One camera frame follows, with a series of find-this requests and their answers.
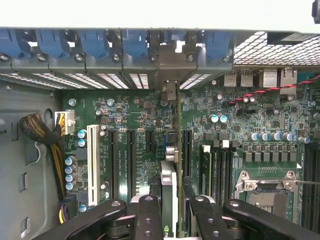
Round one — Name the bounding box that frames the long black expansion slot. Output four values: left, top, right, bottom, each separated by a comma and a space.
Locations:
108, 128, 120, 201
126, 128, 137, 201
183, 128, 194, 177

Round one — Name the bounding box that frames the CPU socket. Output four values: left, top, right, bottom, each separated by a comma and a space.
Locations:
234, 169, 303, 216

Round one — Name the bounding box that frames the short black expansion slot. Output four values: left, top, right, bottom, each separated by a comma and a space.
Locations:
145, 129, 155, 154

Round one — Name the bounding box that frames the white expansion slot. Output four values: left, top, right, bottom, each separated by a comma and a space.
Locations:
86, 124, 100, 207

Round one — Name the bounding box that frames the thin locking lever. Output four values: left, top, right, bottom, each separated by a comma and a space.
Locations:
294, 180, 320, 186

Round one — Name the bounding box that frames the green motherboard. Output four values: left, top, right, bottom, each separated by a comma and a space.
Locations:
61, 72, 320, 233

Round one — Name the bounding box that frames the blue card retention clip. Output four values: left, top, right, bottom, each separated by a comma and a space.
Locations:
34, 29, 72, 60
121, 29, 148, 60
0, 28, 32, 60
203, 31, 232, 61
79, 29, 111, 60

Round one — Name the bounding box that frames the multicoloured wire bundle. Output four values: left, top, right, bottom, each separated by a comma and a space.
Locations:
58, 193, 78, 225

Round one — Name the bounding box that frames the braided power wire bundle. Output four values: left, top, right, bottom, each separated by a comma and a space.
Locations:
19, 111, 76, 201

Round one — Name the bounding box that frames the red and black twisted wire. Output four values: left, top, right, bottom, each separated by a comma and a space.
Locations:
228, 74, 320, 106

